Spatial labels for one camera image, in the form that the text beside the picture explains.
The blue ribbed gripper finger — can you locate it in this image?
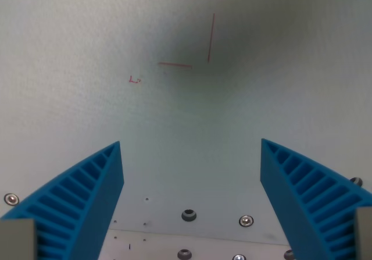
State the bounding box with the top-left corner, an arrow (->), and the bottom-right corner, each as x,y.
260,138 -> 372,260
0,141 -> 125,260

